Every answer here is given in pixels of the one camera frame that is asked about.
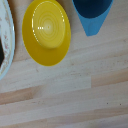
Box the cobalt blue cup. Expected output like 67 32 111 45
72 0 114 37

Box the yellow bowl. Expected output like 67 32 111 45
21 0 72 67

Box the white floral rimmed plate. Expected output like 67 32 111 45
0 0 16 81

